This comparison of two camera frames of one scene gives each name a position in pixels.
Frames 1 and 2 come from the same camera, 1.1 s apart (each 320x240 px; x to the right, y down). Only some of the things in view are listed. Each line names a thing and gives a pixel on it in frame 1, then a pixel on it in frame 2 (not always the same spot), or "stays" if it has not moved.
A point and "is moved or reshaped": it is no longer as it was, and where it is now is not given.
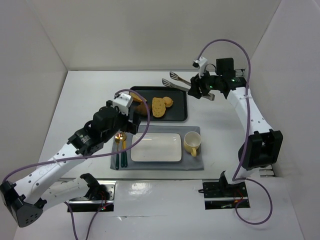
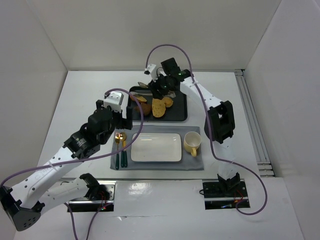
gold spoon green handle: (117, 137) stays
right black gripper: (196, 85) -> (157, 90)
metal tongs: (166, 83) is moved or reshaped
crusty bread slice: (136, 97) stays
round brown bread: (142, 109) stays
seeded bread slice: (158, 107) stays
